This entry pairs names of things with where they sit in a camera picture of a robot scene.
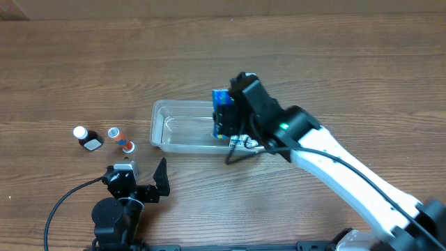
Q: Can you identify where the blue medicine box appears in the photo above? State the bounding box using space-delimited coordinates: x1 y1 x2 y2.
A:
212 89 241 139

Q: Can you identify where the orange vitamin tablet tube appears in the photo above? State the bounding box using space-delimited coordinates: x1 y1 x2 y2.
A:
107 127 135 153

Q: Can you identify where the clear plastic container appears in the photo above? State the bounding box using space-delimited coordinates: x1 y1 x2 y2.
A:
149 99 266 155

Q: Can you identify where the dark brown medicine bottle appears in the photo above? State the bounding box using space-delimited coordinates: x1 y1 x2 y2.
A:
72 126 104 151

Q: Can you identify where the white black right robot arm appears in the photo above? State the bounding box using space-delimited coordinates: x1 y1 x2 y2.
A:
229 73 445 250

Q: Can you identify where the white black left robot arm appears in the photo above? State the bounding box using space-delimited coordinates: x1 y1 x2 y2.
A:
91 158 170 250

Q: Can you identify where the white medicine box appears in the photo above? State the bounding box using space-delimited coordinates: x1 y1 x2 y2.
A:
229 135 259 149

